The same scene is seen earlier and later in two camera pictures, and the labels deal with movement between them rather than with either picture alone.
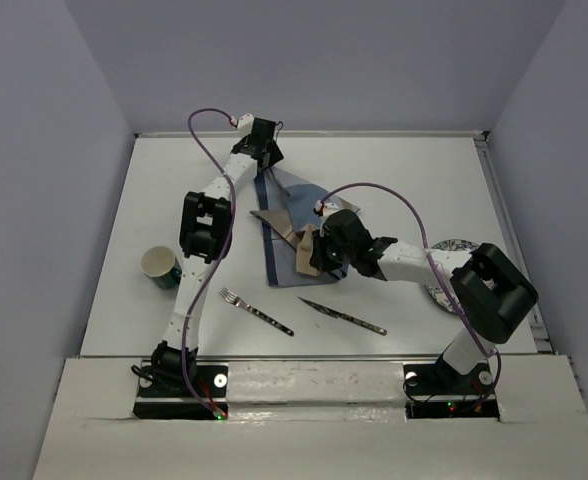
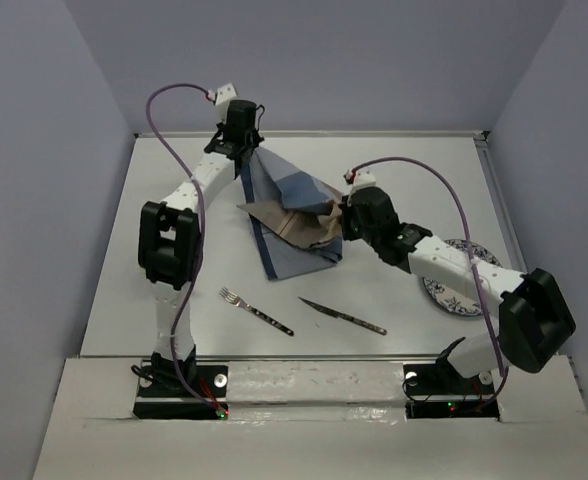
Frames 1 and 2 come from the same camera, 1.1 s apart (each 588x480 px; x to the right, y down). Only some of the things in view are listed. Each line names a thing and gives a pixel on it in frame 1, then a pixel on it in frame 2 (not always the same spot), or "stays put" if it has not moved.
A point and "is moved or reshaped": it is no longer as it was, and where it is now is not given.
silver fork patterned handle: [233, 298] stays put
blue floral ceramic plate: [437, 291] stays put
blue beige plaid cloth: [289, 216] is moved or reshaped
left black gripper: [273, 154] -> [254, 140]
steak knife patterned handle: [349, 319] stays put
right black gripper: [318, 257] -> [347, 209]
